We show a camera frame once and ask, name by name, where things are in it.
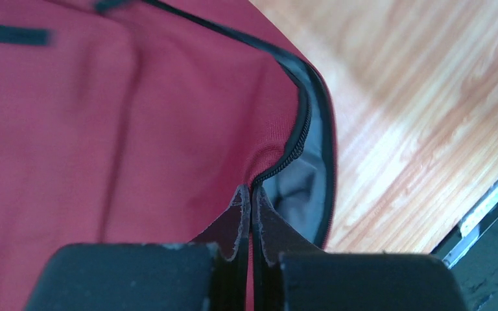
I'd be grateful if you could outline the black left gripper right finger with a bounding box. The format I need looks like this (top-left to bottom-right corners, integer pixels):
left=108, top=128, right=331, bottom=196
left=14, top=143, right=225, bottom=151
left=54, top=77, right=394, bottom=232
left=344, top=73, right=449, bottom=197
left=252, top=187, right=466, bottom=310

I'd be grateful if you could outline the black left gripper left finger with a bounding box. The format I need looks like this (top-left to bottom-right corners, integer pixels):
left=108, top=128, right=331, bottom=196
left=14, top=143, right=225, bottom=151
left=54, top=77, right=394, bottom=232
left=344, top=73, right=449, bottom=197
left=25, top=185, right=251, bottom=310

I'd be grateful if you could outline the red backpack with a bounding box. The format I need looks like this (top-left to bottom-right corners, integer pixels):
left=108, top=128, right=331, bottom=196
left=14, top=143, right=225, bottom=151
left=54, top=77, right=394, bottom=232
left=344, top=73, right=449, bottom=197
left=0, top=1, right=335, bottom=310

